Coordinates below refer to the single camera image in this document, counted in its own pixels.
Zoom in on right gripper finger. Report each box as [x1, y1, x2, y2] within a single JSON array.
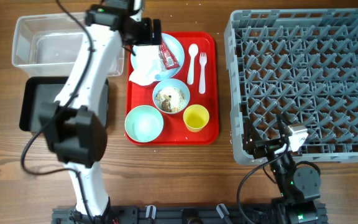
[[244, 118, 264, 146], [276, 113, 291, 140]]

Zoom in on rice food scraps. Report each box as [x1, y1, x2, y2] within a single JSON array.
[[154, 86, 186, 113]]

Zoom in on yellow plastic cup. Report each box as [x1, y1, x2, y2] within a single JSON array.
[[183, 105, 209, 133]]

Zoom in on red ketchup packet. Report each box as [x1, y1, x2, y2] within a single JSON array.
[[158, 41, 180, 70]]

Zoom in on light blue small bowl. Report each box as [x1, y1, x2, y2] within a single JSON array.
[[152, 78, 190, 114]]

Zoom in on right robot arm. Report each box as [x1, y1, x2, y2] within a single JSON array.
[[236, 114, 321, 223]]

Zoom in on light blue plate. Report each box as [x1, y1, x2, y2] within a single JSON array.
[[130, 32, 186, 82]]

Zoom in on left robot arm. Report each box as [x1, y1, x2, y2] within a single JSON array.
[[39, 1, 162, 223]]

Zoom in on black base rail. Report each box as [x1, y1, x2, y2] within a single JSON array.
[[51, 202, 328, 224]]

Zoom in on mint green bowl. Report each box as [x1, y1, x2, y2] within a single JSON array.
[[124, 105, 164, 143]]

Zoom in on grey dishwasher rack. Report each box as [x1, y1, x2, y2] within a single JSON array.
[[224, 8, 358, 165]]

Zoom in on white napkin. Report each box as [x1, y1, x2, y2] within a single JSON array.
[[129, 45, 163, 86]]

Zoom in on white plastic fork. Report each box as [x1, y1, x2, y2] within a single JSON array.
[[198, 52, 208, 94]]

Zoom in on white plastic spoon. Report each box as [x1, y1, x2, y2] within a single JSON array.
[[186, 44, 198, 85]]

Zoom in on red serving tray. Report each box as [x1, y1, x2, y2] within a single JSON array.
[[124, 31, 220, 146]]

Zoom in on black plastic tray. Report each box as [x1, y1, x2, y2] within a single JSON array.
[[19, 77, 109, 142]]

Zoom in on clear plastic bin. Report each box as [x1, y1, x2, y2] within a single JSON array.
[[11, 11, 126, 78]]

